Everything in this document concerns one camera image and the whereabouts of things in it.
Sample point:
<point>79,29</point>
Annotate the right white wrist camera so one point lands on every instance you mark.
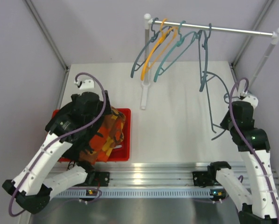
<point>246,96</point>

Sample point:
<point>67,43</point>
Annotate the red plastic tray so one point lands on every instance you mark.
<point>118,154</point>

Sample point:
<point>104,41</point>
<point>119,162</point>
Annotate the teal hanger of camouflage trousers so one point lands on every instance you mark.
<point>203,38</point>

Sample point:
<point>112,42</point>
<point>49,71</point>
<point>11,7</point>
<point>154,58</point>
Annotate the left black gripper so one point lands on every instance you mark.
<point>107,110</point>

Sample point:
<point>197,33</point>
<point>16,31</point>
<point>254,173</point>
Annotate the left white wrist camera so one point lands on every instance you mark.
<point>85,84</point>

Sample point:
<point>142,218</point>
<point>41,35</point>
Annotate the black trousers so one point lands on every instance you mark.
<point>80,144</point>

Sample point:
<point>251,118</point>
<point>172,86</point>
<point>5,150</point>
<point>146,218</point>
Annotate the orange camouflage trousers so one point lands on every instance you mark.
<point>109,135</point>

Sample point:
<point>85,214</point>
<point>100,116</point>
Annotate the teal hanger of newspaper trousers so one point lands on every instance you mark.
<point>150,36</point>

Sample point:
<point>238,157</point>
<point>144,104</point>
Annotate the perforated cable duct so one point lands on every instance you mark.
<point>144,193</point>

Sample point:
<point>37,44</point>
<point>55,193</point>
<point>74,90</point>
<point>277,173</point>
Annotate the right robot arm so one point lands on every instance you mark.
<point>260,204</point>

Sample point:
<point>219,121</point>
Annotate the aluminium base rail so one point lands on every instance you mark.
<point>151,175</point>

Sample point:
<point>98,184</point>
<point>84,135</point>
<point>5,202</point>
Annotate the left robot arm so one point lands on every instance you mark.
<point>69,133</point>

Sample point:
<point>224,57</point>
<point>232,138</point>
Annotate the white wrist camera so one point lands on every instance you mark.
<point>85,84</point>
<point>246,96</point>

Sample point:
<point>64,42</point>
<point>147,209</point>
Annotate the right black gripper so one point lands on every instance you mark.
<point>223,123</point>

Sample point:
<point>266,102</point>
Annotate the orange plastic hanger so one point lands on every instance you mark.
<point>153,57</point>

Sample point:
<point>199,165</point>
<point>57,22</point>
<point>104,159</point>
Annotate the white metal clothes rack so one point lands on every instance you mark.
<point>250,33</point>

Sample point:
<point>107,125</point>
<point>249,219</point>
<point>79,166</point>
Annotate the teal hanger of black trousers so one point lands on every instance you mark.
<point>215,128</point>

